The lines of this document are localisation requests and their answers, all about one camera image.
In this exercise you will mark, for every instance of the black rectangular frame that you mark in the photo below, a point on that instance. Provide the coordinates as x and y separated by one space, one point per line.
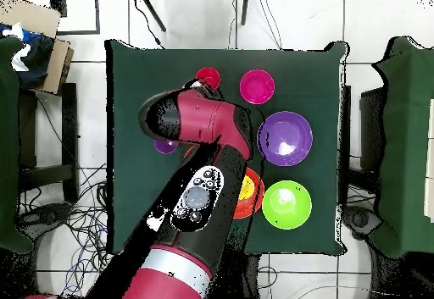
97 14

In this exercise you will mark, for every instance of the cardboard box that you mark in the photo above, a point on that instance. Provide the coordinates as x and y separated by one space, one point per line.
30 16

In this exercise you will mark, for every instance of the large green bowl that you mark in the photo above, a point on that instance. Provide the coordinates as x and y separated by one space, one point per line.
288 204

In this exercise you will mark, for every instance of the blue and white cloth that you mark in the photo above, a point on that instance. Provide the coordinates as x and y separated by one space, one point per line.
37 58

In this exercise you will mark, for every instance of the purple cup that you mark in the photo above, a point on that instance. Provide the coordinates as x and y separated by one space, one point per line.
166 147

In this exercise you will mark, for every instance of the black tripod leg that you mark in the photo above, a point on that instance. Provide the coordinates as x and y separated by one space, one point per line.
154 14
244 11

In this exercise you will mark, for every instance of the dark green tablecloth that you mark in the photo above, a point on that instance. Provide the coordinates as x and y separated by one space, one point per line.
305 75

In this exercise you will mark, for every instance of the pink bowl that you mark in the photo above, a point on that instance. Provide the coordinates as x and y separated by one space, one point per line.
257 87

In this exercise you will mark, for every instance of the large orange-red bowl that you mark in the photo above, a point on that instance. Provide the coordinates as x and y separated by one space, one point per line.
256 204

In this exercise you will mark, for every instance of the red cup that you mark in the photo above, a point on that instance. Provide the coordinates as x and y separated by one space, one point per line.
208 73

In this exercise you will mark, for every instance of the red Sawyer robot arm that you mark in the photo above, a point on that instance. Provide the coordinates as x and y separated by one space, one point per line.
203 116

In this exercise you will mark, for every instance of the green cloth covered table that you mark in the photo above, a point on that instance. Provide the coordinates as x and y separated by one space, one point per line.
8 143
403 143

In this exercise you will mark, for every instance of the small orange bowl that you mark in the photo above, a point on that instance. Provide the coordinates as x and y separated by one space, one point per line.
190 150

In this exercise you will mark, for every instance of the yellow cup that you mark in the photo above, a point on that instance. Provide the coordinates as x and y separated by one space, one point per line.
247 187

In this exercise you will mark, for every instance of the black stool frame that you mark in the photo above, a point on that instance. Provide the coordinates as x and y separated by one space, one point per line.
69 143

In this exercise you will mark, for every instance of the large purple bowl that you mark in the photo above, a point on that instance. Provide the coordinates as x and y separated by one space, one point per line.
288 136

